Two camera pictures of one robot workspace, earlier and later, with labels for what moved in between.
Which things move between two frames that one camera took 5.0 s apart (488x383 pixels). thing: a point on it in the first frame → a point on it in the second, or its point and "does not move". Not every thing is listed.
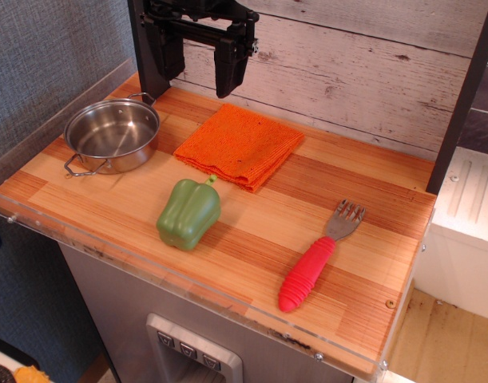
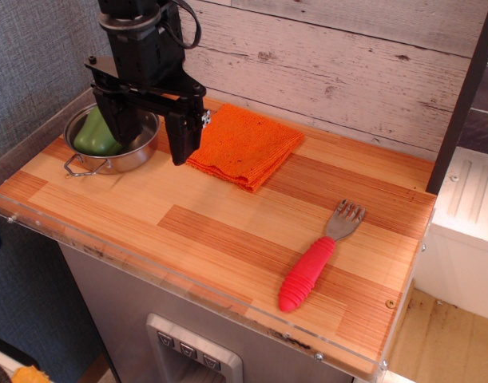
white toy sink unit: x=459 y=261 does not move
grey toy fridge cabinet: x=152 y=332 does not move
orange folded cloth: x=237 y=146 does not move
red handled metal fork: x=310 y=266 does not move
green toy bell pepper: x=187 y=211 → x=95 y=137
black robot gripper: x=226 y=21 → x=148 y=66
